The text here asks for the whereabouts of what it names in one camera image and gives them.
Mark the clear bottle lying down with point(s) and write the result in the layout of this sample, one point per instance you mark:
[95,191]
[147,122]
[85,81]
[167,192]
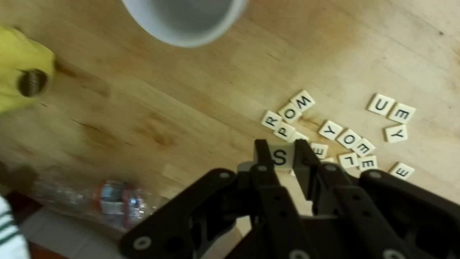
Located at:
[112,202]

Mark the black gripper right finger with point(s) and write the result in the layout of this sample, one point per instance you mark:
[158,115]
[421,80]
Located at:
[364,217]

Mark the cream letter tile J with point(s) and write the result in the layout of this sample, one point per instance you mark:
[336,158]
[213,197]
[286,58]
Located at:
[299,136]

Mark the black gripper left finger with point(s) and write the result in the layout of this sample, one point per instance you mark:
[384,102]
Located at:
[267,202]

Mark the cream letter tile L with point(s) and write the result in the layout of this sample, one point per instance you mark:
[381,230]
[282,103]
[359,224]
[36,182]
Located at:
[348,161]

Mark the white green striped towel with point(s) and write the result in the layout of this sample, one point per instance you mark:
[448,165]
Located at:
[9,231]

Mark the cream letter tile Y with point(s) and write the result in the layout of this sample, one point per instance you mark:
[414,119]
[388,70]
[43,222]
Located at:
[395,133]
[331,130]

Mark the cream letter tile R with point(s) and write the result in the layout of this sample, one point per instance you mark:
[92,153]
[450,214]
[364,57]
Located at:
[270,120]

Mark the white ceramic bowl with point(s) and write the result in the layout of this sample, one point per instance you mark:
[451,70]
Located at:
[187,24]

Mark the cream letter tile S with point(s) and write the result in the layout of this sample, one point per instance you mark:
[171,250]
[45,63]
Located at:
[280,156]

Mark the cream letter tile O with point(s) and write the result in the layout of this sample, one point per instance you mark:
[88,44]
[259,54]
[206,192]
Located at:
[349,139]
[290,113]

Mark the cream letter tile P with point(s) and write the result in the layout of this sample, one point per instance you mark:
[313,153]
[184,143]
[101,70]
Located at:
[285,132]

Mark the cream letter tile U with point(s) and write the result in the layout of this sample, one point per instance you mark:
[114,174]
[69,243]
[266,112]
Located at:
[381,104]

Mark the cream letter tile E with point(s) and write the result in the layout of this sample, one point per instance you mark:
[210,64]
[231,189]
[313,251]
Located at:
[319,151]
[368,163]
[401,171]
[401,113]

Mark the yellow soft object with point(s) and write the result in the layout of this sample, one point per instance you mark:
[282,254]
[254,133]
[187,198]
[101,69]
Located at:
[19,53]

